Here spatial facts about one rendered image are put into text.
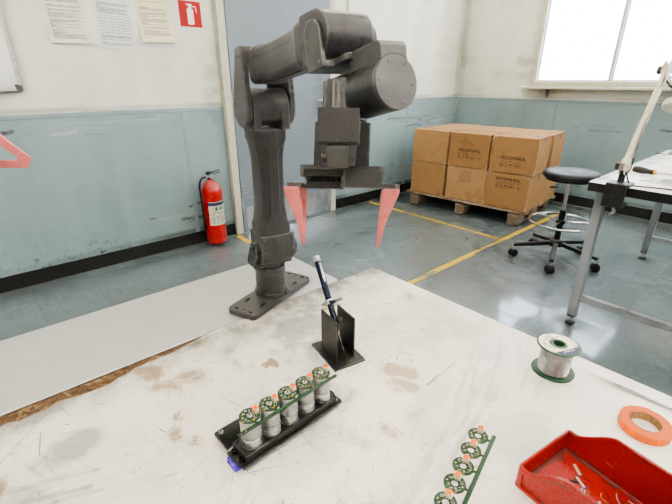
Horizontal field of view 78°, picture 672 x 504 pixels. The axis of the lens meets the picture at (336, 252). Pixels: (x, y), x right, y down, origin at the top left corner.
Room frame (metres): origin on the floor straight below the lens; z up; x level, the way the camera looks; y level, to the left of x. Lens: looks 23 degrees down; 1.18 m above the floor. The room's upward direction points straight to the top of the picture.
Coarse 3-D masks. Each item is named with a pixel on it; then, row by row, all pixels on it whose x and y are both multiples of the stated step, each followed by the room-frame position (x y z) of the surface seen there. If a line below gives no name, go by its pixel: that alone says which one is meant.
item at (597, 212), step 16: (656, 160) 2.40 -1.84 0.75; (608, 176) 1.97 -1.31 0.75; (640, 176) 1.97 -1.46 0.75; (656, 176) 1.97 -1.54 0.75; (640, 192) 1.71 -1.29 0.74; (656, 192) 1.67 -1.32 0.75; (656, 208) 2.70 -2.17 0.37; (592, 224) 1.85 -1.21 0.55; (656, 224) 2.70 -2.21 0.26; (592, 240) 1.84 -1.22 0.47; (656, 240) 2.66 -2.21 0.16; (640, 256) 2.72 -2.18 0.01; (576, 288) 1.85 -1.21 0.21; (576, 304) 1.84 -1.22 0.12; (592, 304) 1.79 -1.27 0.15; (608, 304) 1.75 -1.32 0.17; (640, 320) 1.64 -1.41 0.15; (656, 320) 1.60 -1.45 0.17
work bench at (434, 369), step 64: (256, 320) 0.68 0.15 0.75; (320, 320) 0.68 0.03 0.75; (384, 320) 0.68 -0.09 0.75; (448, 320) 0.68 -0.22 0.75; (128, 384) 0.50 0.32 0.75; (192, 384) 0.50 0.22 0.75; (256, 384) 0.50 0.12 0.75; (384, 384) 0.50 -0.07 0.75; (448, 384) 0.50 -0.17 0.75; (512, 384) 0.50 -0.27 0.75; (576, 384) 0.50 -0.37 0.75; (640, 384) 0.50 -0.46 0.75; (0, 448) 0.38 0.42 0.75; (64, 448) 0.38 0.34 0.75; (128, 448) 0.38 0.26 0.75; (192, 448) 0.38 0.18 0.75; (320, 448) 0.38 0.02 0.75; (384, 448) 0.38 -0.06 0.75; (448, 448) 0.38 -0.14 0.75; (512, 448) 0.38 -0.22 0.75; (640, 448) 0.38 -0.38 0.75
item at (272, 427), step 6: (270, 402) 0.40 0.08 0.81; (264, 414) 0.38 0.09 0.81; (270, 420) 0.38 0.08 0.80; (276, 420) 0.39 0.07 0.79; (264, 426) 0.38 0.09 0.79; (270, 426) 0.38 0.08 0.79; (276, 426) 0.39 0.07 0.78; (264, 432) 0.38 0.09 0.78; (270, 432) 0.38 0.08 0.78; (276, 432) 0.39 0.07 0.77
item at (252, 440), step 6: (252, 414) 0.38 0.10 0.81; (258, 420) 0.37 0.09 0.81; (240, 426) 0.37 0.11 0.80; (246, 426) 0.36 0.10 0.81; (258, 426) 0.37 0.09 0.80; (252, 432) 0.36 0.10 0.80; (258, 432) 0.37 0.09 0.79; (246, 438) 0.36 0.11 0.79; (252, 438) 0.36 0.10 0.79; (258, 438) 0.37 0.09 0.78; (246, 444) 0.36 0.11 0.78; (252, 444) 0.36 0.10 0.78; (258, 444) 0.37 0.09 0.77
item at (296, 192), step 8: (312, 176) 0.54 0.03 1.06; (320, 176) 0.54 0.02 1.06; (328, 176) 0.53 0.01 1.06; (288, 184) 0.51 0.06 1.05; (296, 184) 0.51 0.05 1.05; (304, 184) 0.53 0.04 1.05; (312, 184) 0.54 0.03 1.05; (320, 184) 0.54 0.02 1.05; (328, 184) 0.54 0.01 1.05; (336, 184) 0.54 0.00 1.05; (288, 192) 0.49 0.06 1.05; (296, 192) 0.49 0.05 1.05; (304, 192) 0.53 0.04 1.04; (288, 200) 0.49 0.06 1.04; (296, 200) 0.49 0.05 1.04; (304, 200) 0.54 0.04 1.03; (296, 208) 0.49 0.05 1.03; (304, 208) 0.53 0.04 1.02; (296, 216) 0.49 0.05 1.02; (304, 216) 0.52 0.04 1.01; (304, 224) 0.52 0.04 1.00; (304, 232) 0.50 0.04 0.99; (304, 240) 0.50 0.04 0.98
